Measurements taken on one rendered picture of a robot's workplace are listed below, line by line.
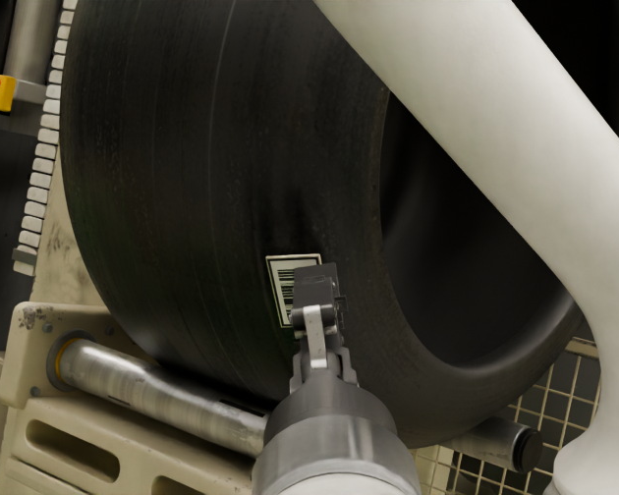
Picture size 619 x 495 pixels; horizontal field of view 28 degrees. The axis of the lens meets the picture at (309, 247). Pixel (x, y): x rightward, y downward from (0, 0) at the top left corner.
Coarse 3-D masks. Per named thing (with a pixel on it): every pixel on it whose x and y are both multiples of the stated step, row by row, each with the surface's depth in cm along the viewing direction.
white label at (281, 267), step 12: (276, 264) 88; (288, 264) 88; (300, 264) 87; (312, 264) 87; (276, 276) 88; (288, 276) 88; (276, 288) 89; (288, 288) 89; (276, 300) 89; (288, 300) 89; (288, 312) 90; (288, 324) 90
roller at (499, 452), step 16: (496, 416) 119; (480, 432) 118; (496, 432) 117; (512, 432) 116; (528, 432) 116; (448, 448) 122; (464, 448) 119; (480, 448) 118; (496, 448) 117; (512, 448) 116; (528, 448) 116; (496, 464) 118; (512, 464) 116; (528, 464) 116
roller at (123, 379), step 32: (64, 352) 114; (96, 352) 113; (96, 384) 111; (128, 384) 108; (160, 384) 106; (192, 384) 105; (160, 416) 106; (192, 416) 103; (224, 416) 101; (256, 416) 99; (256, 448) 99
